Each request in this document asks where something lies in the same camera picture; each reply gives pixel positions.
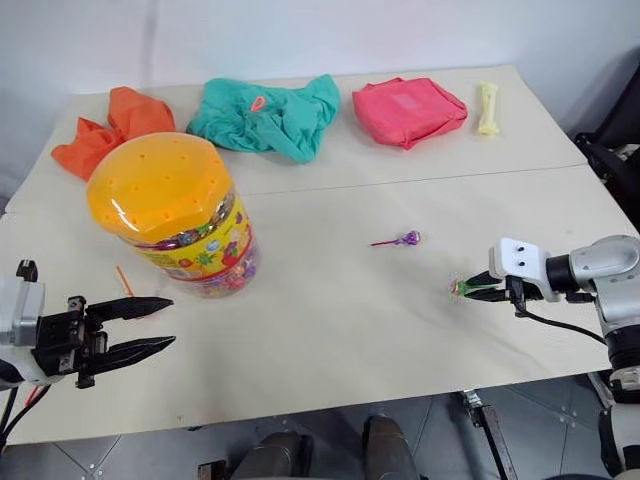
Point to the pink fabric pouch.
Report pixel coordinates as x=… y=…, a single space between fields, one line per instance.
x=407 y=112

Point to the dark rounded shape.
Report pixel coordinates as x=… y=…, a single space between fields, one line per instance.
x=387 y=450
x=272 y=457

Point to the teal crumpled cloth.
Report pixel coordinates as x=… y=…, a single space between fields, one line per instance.
x=260 y=125

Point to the green lollipop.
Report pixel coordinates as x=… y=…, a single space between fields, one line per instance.
x=457 y=288

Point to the purple wrapped lollipop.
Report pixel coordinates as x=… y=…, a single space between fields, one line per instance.
x=411 y=238

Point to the orange stick lollipop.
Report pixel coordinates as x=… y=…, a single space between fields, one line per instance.
x=125 y=281

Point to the orange crumpled cloth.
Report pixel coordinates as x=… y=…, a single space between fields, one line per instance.
x=125 y=125

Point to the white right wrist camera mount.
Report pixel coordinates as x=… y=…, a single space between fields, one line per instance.
x=517 y=260

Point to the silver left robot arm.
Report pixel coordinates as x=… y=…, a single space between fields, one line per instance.
x=5 y=372

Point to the clear plastic lollipop jar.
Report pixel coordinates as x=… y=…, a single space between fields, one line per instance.
x=215 y=250

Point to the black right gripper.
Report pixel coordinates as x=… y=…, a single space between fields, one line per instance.
x=520 y=292

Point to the orange perforated jar lid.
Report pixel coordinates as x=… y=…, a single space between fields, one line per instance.
x=157 y=185

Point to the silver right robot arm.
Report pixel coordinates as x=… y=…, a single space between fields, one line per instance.
x=612 y=280

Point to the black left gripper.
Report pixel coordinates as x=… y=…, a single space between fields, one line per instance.
x=57 y=340

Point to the metal table leg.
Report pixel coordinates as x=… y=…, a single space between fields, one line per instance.
x=487 y=430

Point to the small orange loop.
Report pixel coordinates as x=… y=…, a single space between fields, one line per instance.
x=262 y=102

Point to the pale yellow bone-shaped toy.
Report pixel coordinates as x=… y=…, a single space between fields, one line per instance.
x=488 y=107

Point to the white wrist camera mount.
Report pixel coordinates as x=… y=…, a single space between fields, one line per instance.
x=20 y=310
x=517 y=260

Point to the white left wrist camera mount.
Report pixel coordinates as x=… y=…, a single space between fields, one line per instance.
x=20 y=310

